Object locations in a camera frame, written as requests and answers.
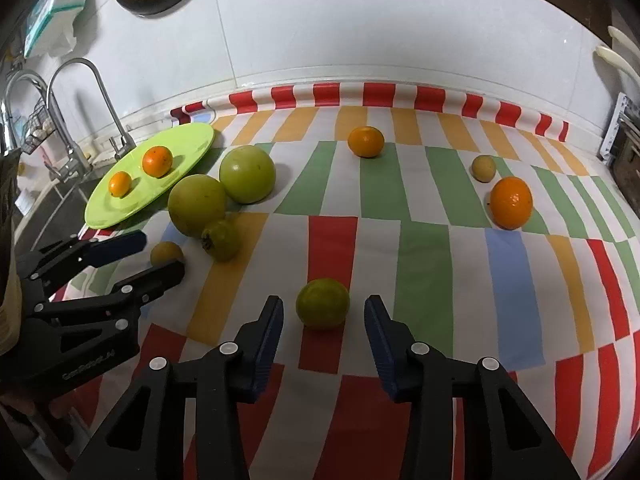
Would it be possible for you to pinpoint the small yellow-brown fruit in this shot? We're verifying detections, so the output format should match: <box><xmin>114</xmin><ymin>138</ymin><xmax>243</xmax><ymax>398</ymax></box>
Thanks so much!
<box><xmin>471</xmin><ymin>154</ymin><xmax>497</xmax><ymax>183</ymax></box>
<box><xmin>150</xmin><ymin>241</ymin><xmax>185</xmax><ymax>267</ymax></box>

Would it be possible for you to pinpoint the steel sink faucet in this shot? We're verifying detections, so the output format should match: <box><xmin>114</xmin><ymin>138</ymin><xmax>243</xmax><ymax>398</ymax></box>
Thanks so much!
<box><xmin>0</xmin><ymin>71</ymin><xmax>93</xmax><ymax>183</ymax></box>

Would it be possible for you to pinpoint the metal utensil rack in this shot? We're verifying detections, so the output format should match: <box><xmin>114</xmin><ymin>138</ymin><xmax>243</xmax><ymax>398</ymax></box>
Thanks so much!
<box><xmin>597</xmin><ymin>92</ymin><xmax>640</xmax><ymax>201</ymax></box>

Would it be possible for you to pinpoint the tall gooseneck steel faucet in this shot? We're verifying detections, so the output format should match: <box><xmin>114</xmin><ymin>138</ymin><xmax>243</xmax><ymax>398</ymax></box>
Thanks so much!
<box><xmin>47</xmin><ymin>58</ymin><xmax>136</xmax><ymax>161</ymax></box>

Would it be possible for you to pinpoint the wet wipes packet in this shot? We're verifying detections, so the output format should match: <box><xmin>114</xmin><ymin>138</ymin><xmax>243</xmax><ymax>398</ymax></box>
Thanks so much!
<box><xmin>22</xmin><ymin>0</ymin><xmax>91</xmax><ymax>58</ymax></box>

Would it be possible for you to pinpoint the small green-yellow citrus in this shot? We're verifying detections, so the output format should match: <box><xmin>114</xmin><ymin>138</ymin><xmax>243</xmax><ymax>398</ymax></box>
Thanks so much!
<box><xmin>295</xmin><ymin>278</ymin><xmax>351</xmax><ymax>330</ymax></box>

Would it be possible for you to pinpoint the white utensil handle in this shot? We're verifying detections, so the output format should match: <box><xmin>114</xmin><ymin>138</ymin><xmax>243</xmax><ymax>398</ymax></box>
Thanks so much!
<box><xmin>595</xmin><ymin>45</ymin><xmax>640</xmax><ymax>96</ymax></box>
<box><xmin>607</xmin><ymin>25</ymin><xmax>640</xmax><ymax>61</ymax></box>

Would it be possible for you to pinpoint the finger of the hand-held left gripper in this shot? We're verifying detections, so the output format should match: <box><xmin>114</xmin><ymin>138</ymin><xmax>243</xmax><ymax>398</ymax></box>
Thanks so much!
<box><xmin>30</xmin><ymin>261</ymin><xmax>186</xmax><ymax>328</ymax></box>
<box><xmin>15</xmin><ymin>230</ymin><xmax>147</xmax><ymax>302</ymax></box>

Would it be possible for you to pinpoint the medium orange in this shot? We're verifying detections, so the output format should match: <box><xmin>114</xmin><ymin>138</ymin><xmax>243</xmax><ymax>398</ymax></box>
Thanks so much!
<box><xmin>347</xmin><ymin>125</ymin><xmax>385</xmax><ymax>159</ymax></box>

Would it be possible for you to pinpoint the green plastic plate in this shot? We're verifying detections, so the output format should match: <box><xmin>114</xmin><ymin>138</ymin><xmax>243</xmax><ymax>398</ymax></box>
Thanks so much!
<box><xmin>84</xmin><ymin>122</ymin><xmax>216</xmax><ymax>229</ymax></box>

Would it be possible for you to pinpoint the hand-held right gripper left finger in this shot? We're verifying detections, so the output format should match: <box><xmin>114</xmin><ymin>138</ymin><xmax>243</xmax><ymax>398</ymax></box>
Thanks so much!
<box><xmin>67</xmin><ymin>295</ymin><xmax>286</xmax><ymax>480</ymax></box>

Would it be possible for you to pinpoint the small orange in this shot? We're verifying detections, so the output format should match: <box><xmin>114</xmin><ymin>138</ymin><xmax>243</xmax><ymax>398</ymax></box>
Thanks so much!
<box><xmin>108</xmin><ymin>171</ymin><xmax>133</xmax><ymax>198</ymax></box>
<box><xmin>142</xmin><ymin>145</ymin><xmax>174</xmax><ymax>179</ymax></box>

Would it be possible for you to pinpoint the green persimmon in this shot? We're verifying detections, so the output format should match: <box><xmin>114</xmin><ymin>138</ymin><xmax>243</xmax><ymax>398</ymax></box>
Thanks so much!
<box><xmin>201</xmin><ymin>219</ymin><xmax>241</xmax><ymax>263</ymax></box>

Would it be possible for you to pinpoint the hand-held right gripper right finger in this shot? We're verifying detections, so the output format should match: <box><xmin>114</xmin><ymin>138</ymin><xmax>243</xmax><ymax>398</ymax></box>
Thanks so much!
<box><xmin>364</xmin><ymin>295</ymin><xmax>583</xmax><ymax>480</ymax></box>

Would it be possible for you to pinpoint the large orange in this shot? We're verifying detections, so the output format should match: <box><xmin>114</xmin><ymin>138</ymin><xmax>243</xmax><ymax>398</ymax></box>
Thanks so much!
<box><xmin>489</xmin><ymin>176</ymin><xmax>534</xmax><ymax>231</ymax></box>

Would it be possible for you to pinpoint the large green citrus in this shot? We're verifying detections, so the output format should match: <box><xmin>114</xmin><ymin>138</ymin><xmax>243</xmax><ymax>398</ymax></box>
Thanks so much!
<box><xmin>167</xmin><ymin>174</ymin><xmax>228</xmax><ymax>238</ymax></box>
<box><xmin>219</xmin><ymin>145</ymin><xmax>277</xmax><ymax>205</ymax></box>

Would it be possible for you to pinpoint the stainless steel sink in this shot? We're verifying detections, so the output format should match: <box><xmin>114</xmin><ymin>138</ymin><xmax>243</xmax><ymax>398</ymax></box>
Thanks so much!
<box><xmin>15</xmin><ymin>175</ymin><xmax>111</xmax><ymax>261</ymax></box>

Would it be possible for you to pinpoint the colourful striped tablecloth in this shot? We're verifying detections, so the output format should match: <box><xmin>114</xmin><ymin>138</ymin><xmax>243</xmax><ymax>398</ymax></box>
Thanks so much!
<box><xmin>50</xmin><ymin>81</ymin><xmax>640</xmax><ymax>480</ymax></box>

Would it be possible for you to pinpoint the black wire sink basket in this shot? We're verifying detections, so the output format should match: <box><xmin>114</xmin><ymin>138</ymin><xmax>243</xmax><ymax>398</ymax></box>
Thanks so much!
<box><xmin>20</xmin><ymin>100</ymin><xmax>56</xmax><ymax>156</ymax></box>

